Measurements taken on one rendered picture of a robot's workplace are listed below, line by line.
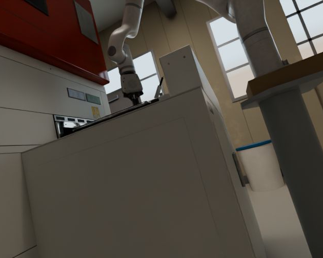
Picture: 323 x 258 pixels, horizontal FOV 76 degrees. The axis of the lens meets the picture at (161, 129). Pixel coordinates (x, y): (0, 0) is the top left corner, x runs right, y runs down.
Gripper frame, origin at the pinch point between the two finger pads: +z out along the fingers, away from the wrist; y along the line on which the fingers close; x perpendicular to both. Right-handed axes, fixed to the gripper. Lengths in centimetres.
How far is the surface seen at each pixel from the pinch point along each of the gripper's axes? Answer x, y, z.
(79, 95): 10.3, -24.9, -11.5
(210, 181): -54, -5, 38
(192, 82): -51, 1, 13
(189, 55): -52, 2, 5
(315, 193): -42, 44, 57
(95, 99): 19.8, -16.4, -12.0
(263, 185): 100, 160, 90
